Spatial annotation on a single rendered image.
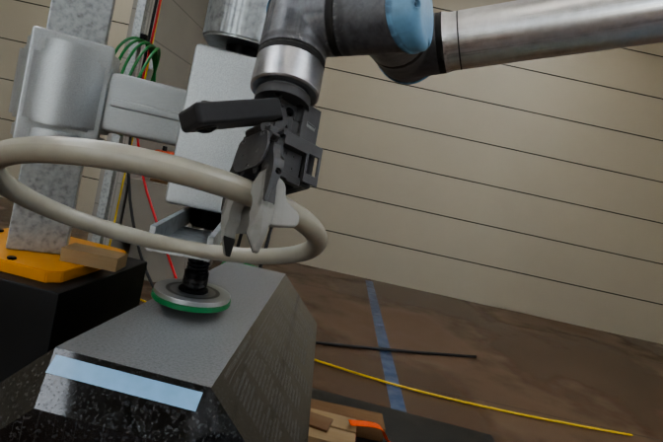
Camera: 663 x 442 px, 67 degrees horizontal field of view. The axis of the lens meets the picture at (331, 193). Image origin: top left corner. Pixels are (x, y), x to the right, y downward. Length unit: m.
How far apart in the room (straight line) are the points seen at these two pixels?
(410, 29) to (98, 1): 1.57
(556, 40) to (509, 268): 6.11
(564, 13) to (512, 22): 0.07
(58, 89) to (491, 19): 1.53
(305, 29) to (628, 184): 6.77
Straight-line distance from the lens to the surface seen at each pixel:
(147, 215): 4.44
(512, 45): 0.77
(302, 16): 0.67
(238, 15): 1.35
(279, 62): 0.63
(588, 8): 0.78
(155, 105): 2.00
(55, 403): 1.17
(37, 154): 0.62
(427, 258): 6.54
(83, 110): 1.97
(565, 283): 7.09
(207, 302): 1.42
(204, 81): 1.35
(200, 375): 1.15
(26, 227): 2.09
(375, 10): 0.64
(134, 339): 1.28
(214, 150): 1.34
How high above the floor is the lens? 1.31
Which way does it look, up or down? 3 degrees down
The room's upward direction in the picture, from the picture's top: 12 degrees clockwise
